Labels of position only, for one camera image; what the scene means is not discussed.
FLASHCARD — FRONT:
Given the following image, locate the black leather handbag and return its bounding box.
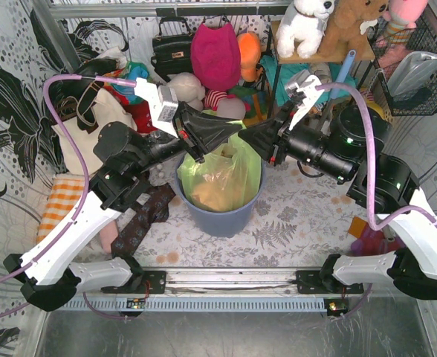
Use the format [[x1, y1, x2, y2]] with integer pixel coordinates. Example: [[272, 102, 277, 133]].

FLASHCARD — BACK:
[[151, 16, 194, 83]]

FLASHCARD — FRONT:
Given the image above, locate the rainbow striped cloth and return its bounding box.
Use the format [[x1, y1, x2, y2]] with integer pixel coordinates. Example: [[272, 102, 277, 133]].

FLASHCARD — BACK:
[[228, 86, 268, 120]]

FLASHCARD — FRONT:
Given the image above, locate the black hat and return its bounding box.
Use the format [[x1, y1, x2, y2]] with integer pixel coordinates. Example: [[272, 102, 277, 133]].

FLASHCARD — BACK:
[[61, 58, 117, 92]]

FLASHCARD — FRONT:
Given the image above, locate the red garment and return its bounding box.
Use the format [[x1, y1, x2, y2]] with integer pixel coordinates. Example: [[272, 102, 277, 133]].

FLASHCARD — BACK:
[[123, 101, 156, 135]]

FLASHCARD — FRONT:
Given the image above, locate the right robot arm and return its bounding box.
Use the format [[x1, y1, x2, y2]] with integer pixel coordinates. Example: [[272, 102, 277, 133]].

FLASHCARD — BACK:
[[239, 102, 437, 300]]

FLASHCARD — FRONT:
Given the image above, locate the orange white checkered towel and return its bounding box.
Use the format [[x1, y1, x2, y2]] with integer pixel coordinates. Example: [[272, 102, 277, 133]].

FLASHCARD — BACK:
[[36, 174, 85, 243]]

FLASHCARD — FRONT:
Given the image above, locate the silver pouch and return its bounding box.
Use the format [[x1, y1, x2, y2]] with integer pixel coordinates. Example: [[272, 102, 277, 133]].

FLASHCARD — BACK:
[[387, 51, 437, 97]]

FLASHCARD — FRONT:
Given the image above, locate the metal base rail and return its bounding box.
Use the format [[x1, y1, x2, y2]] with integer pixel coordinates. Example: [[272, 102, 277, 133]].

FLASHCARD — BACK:
[[36, 266, 435, 313]]

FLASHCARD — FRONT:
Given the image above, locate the pink fuzzy sock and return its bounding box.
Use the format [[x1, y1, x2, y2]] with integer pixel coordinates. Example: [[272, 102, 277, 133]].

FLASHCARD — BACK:
[[99, 220, 119, 254]]

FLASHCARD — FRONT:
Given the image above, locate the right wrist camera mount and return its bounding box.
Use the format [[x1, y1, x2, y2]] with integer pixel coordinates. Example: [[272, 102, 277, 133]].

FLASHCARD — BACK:
[[284, 69, 324, 130]]

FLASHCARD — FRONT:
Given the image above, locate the colourful scarf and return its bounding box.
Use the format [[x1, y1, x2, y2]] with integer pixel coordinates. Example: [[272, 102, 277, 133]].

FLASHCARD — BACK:
[[103, 61, 151, 103]]

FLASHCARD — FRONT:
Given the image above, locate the teal cloth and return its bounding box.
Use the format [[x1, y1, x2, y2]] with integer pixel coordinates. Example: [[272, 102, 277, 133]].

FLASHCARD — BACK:
[[260, 55, 357, 106]]

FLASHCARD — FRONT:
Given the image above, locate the orange plush toy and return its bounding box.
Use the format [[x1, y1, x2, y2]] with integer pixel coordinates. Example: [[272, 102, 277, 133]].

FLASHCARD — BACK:
[[237, 32, 261, 82]]

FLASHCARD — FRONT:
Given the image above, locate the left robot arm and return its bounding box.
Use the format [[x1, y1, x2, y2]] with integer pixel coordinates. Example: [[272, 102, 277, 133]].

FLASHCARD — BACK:
[[4, 103, 242, 312]]

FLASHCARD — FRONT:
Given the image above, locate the crumpled brown paper trash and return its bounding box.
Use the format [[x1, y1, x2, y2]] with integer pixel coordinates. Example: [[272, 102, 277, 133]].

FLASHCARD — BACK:
[[192, 144, 242, 211]]

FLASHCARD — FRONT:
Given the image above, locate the dark patterned necktie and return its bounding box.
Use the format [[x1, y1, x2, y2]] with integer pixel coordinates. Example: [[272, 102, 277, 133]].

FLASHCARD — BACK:
[[111, 183, 175, 257]]

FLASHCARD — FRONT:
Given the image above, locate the yellow plush toy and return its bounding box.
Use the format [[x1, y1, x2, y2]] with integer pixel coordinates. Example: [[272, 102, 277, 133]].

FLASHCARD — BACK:
[[366, 100, 385, 119]]

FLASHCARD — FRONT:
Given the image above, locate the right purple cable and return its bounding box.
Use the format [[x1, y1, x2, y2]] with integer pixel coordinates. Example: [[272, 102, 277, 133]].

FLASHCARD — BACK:
[[320, 83, 437, 254]]

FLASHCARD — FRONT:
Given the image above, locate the white fluffy plush toy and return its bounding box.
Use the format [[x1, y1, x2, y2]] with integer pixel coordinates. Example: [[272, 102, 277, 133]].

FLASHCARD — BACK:
[[166, 72, 206, 112]]

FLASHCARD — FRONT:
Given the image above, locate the purple cable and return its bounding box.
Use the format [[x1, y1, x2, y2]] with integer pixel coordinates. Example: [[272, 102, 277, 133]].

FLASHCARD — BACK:
[[0, 74, 137, 323], [320, 83, 437, 254]]

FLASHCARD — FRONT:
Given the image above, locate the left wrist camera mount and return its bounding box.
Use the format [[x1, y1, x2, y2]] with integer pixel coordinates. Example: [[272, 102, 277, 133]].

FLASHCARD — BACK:
[[134, 78, 178, 138]]

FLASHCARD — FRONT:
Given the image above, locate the colourful striped sock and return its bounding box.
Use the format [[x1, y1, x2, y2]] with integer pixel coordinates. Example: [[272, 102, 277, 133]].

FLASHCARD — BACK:
[[348, 216, 405, 257]]

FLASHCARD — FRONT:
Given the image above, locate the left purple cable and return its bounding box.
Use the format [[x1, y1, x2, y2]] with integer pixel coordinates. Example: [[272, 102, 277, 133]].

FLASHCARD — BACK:
[[0, 74, 137, 323]]

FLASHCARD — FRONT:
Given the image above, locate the white plush dog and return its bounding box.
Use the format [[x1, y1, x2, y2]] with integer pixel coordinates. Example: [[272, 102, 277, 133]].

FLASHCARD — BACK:
[[276, 0, 335, 59]]

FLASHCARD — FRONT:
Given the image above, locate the green plastic trash bag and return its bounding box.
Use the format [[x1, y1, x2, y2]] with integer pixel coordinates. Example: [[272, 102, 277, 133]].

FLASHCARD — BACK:
[[176, 118, 262, 213]]

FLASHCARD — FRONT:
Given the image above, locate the blue trash bin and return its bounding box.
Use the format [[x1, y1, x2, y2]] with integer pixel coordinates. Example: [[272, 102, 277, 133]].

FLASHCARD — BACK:
[[174, 154, 266, 238]]

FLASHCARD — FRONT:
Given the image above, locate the pink plush toy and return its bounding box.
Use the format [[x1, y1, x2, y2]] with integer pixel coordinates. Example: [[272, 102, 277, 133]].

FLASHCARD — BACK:
[[378, 0, 428, 46]]

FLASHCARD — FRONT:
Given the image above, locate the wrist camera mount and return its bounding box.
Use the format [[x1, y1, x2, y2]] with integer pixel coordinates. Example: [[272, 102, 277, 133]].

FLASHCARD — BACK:
[[284, 69, 324, 130], [134, 78, 178, 138]]

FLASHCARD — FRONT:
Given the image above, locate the pink white striped plush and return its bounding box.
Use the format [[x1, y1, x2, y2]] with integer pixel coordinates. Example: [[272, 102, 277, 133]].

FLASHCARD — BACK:
[[204, 90, 250, 120]]

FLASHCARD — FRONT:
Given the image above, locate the black wire basket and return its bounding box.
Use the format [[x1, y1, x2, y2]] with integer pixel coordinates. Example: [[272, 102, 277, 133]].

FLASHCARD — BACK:
[[369, 17, 437, 117]]

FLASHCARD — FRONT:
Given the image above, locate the cream canvas tote bag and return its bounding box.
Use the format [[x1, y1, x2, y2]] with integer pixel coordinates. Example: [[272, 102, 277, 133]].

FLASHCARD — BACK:
[[52, 89, 137, 175]]

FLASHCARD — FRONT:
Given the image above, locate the brown teddy bear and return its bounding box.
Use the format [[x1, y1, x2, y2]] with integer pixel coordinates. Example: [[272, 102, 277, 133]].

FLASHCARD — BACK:
[[318, 0, 389, 60]]

